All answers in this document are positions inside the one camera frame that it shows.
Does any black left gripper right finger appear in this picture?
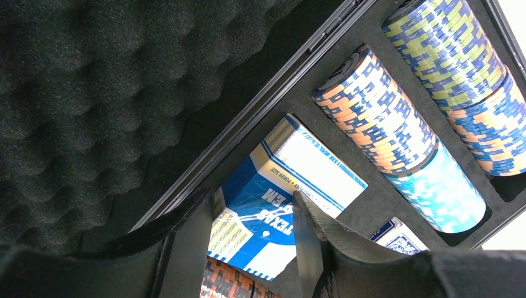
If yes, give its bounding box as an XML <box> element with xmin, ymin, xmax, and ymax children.
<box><xmin>293</xmin><ymin>191</ymin><xmax>525</xmax><ymax>297</ymax></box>

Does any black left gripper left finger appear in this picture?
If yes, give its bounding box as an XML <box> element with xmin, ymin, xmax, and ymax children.
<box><xmin>1</xmin><ymin>189</ymin><xmax>213</xmax><ymax>297</ymax></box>

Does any blue patterned card deck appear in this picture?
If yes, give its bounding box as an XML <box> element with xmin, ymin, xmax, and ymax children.
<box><xmin>370</xmin><ymin>217</ymin><xmax>428</xmax><ymax>255</ymax></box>

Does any blue striped card deck box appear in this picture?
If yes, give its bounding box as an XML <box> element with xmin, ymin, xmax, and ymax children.
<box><xmin>207</xmin><ymin>114</ymin><xmax>367</xmax><ymax>281</ymax></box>

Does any black poker set case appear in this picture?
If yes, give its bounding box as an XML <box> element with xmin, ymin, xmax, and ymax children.
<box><xmin>0</xmin><ymin>0</ymin><xmax>526</xmax><ymax>298</ymax></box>

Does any brown chip stack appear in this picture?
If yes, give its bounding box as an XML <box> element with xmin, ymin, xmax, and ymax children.
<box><xmin>199</xmin><ymin>257</ymin><xmax>279</xmax><ymax>298</ymax></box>

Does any blue chip stack lower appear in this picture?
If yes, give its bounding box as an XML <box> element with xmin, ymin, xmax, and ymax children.
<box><xmin>384</xmin><ymin>140</ymin><xmax>486</xmax><ymax>233</ymax></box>

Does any blue white chip stack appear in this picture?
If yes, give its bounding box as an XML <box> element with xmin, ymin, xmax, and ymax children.
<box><xmin>447</xmin><ymin>72</ymin><xmax>525</xmax><ymax>176</ymax></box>

